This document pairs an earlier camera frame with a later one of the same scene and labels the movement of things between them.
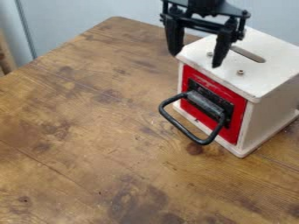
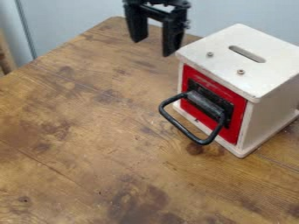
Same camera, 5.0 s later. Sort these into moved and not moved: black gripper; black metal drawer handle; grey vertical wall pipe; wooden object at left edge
Moved: black gripper
Not moved: wooden object at left edge; grey vertical wall pipe; black metal drawer handle
